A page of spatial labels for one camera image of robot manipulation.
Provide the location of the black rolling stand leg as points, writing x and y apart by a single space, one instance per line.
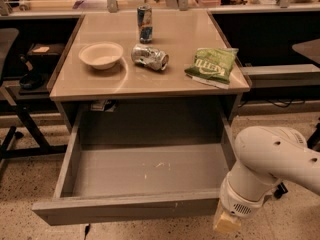
280 191

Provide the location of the crushed silver can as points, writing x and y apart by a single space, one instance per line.
149 57

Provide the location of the black chair base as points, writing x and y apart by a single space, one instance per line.
7 39

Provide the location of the green chip bag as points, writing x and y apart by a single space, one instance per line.
213 66

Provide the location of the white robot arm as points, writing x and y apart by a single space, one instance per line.
265 156

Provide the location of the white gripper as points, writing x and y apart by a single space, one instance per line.
237 201

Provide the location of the white paper bowl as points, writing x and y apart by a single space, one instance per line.
101 55

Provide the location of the upright blue silver can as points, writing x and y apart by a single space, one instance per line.
144 20

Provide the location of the grey top drawer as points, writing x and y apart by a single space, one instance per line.
141 161

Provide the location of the grey drawer cabinet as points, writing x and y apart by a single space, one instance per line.
178 33

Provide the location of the black object on shelf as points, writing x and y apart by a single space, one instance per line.
32 80

